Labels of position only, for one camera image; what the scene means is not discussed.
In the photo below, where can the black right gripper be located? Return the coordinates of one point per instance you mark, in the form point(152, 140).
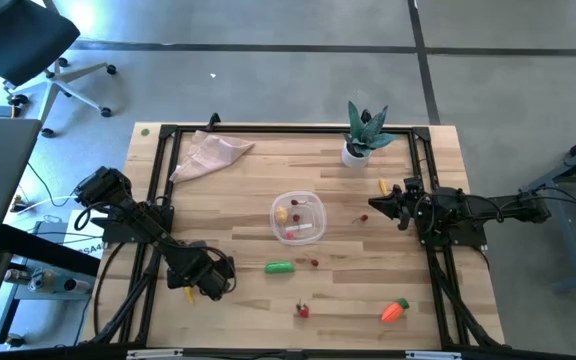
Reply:
point(408, 212)

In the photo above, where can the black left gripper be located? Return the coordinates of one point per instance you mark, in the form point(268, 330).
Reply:
point(203, 270)

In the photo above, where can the yellow toy banana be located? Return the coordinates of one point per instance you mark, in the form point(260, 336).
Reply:
point(190, 296)
point(383, 186)

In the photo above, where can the pink toy raspberry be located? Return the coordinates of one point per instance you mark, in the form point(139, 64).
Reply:
point(290, 235)

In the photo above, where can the yellow toy potato half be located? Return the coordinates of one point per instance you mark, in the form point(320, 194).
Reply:
point(281, 215)

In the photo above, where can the orange toy carrot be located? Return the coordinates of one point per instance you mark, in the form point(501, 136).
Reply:
point(392, 312)

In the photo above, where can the red toy strawberry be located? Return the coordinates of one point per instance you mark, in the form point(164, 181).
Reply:
point(303, 311)

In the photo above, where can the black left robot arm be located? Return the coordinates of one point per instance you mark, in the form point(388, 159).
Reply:
point(138, 220)

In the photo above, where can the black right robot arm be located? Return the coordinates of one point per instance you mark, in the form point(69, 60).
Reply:
point(448, 205)

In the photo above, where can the clear plastic tupperware container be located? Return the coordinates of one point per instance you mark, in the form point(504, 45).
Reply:
point(313, 207)

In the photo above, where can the green plant in white pot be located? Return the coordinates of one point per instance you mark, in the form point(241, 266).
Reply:
point(355, 157)

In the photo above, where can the light cloth napkin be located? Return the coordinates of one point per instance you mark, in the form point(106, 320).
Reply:
point(208, 155)

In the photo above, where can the small white cylinder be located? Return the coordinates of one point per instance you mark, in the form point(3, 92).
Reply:
point(75, 285)

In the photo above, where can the white paper sign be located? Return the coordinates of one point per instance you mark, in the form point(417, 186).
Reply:
point(75, 235)

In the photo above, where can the black clamp knob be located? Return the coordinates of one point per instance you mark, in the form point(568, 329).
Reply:
point(213, 120)

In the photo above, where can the black desk leg bar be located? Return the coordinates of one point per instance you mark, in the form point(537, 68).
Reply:
point(43, 250)

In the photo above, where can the grey blue metal cart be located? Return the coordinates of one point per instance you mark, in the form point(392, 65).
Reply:
point(568, 240)

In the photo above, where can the black office chair white base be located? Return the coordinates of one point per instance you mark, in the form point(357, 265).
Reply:
point(18, 40)

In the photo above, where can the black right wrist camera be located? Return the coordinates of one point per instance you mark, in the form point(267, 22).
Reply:
point(413, 187)

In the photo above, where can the white frame bracket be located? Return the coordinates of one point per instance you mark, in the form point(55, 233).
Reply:
point(433, 355)
point(153, 355)

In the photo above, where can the black aluminium table frame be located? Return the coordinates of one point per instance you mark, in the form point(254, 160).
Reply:
point(293, 129)

